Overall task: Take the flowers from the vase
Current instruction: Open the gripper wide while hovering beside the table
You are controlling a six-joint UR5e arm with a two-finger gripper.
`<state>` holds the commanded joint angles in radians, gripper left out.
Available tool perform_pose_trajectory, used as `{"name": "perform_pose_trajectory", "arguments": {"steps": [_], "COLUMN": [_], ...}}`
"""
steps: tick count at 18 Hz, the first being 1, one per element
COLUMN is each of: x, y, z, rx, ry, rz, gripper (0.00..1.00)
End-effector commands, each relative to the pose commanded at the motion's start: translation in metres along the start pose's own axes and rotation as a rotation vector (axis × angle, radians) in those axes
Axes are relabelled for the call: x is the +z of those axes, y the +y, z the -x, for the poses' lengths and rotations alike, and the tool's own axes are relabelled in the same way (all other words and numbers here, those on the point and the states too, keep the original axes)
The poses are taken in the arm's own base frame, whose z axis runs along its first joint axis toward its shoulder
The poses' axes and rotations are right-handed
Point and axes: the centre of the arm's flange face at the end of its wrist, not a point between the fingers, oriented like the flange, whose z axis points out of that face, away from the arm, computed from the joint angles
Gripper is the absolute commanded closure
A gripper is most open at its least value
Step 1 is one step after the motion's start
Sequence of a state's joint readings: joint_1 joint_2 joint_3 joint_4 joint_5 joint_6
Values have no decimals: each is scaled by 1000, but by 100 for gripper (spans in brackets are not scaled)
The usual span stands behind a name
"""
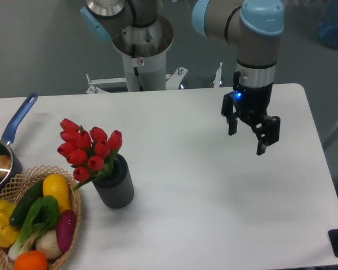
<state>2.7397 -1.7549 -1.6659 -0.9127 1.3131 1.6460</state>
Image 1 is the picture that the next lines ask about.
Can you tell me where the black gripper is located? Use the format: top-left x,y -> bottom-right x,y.
221,71 -> 281,156

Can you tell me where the red tulip bouquet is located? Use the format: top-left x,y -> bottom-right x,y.
57,118 -> 123,190

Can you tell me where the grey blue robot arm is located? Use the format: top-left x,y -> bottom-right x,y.
80,1 -> 284,155

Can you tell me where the dark grey ribbed vase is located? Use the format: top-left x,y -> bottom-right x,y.
93,154 -> 135,209

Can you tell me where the blue translucent container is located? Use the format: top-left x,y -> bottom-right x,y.
317,1 -> 338,49

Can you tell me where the yellow squash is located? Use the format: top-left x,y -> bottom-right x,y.
43,174 -> 71,215

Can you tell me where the purple eggplant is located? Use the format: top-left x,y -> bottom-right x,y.
56,209 -> 77,251

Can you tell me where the green bok choy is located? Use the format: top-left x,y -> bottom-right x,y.
8,195 -> 59,260

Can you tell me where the beige garlic bulb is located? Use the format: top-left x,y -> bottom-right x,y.
35,230 -> 63,260

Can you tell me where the green cucumber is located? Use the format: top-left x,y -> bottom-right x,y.
9,179 -> 43,227

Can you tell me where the brown bread roll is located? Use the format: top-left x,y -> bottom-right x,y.
0,155 -> 12,179

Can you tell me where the orange fruit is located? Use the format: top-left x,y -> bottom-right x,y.
14,250 -> 48,270

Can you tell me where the yellow bell pepper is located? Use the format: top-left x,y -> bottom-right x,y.
0,198 -> 20,248

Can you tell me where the woven wicker basket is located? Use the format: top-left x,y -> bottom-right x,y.
0,164 -> 82,270

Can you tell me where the white metal base frame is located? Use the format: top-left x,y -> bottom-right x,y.
86,62 -> 224,95

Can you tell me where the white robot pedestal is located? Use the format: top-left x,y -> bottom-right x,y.
112,15 -> 174,78

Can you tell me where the blue handled saucepan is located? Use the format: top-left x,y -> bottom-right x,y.
0,93 -> 38,193

